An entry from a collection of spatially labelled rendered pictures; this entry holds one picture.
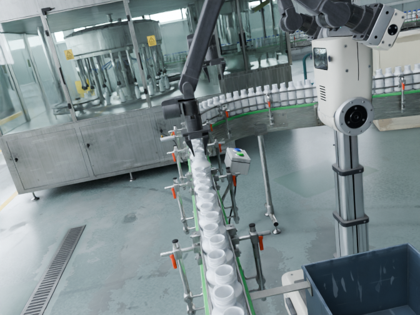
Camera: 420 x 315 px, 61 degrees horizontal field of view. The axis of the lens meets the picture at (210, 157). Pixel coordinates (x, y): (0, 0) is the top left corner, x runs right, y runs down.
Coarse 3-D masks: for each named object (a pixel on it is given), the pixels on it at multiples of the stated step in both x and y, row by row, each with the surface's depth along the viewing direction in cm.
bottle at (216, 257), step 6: (210, 252) 75; (216, 252) 76; (222, 252) 75; (210, 258) 73; (216, 258) 76; (222, 258) 73; (210, 264) 74; (216, 264) 73; (222, 264) 73; (228, 264) 77; (210, 270) 75; (210, 276) 74; (210, 282) 74; (210, 288) 75; (210, 294) 77
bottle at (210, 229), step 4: (208, 224) 87; (212, 224) 87; (216, 224) 86; (204, 228) 86; (208, 228) 87; (212, 228) 87; (216, 228) 84; (204, 232) 85; (208, 232) 84; (212, 232) 84; (216, 232) 84; (220, 232) 86; (204, 236) 85; (208, 236) 85; (204, 240) 87; (208, 240) 85; (204, 244) 86; (208, 244) 85; (204, 248) 85; (208, 248) 85; (204, 252) 86; (208, 252) 85; (204, 256) 87; (208, 264) 86; (208, 268) 87
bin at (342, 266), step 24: (312, 264) 99; (336, 264) 100; (360, 264) 101; (384, 264) 101; (408, 264) 102; (288, 288) 94; (312, 288) 93; (336, 288) 102; (360, 288) 103; (384, 288) 104; (408, 288) 105; (312, 312) 98; (336, 312) 105; (360, 312) 106; (384, 312) 106; (408, 312) 104
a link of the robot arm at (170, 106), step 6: (186, 84) 116; (186, 90) 117; (192, 90) 117; (174, 96) 123; (180, 96) 121; (186, 96) 118; (192, 96) 118; (162, 102) 120; (168, 102) 120; (174, 102) 121; (162, 108) 120; (168, 108) 120; (174, 108) 120; (168, 114) 121; (174, 114) 121; (180, 114) 121
